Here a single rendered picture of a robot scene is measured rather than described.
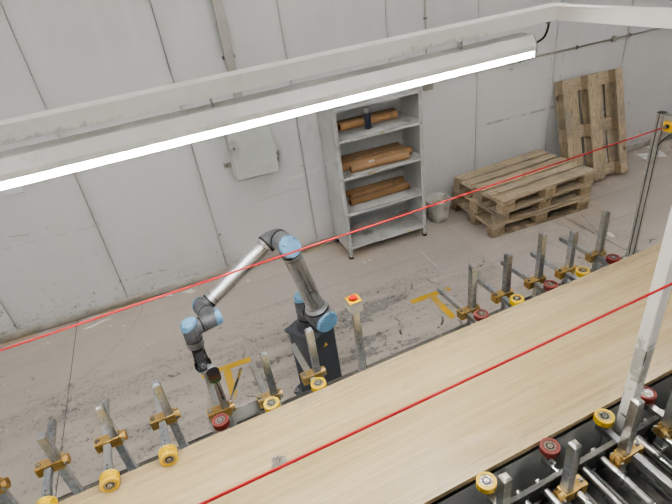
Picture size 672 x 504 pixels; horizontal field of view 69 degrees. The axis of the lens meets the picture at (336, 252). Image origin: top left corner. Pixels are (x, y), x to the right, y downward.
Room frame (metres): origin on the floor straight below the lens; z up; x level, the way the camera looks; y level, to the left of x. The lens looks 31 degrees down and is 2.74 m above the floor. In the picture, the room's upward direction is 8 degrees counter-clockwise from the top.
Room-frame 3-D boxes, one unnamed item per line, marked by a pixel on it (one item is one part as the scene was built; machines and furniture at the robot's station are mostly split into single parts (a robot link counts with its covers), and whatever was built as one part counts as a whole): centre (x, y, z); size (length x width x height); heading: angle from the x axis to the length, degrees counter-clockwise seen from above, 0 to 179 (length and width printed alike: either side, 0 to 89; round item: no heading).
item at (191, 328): (2.06, 0.81, 1.14); 0.10 x 0.09 x 0.12; 121
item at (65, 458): (1.49, 1.39, 0.95); 0.13 x 0.06 x 0.05; 110
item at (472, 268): (2.26, -0.75, 0.91); 0.03 x 0.03 x 0.48; 20
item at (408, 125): (4.63, -0.50, 0.78); 0.90 x 0.45 x 1.55; 107
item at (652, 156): (2.67, -1.99, 1.20); 0.15 x 0.12 x 1.00; 110
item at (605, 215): (2.60, -1.69, 0.92); 0.03 x 0.03 x 0.48; 20
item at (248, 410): (1.78, 0.64, 0.75); 0.26 x 0.01 x 0.10; 110
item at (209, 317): (2.12, 0.72, 1.14); 0.12 x 0.12 x 0.09; 31
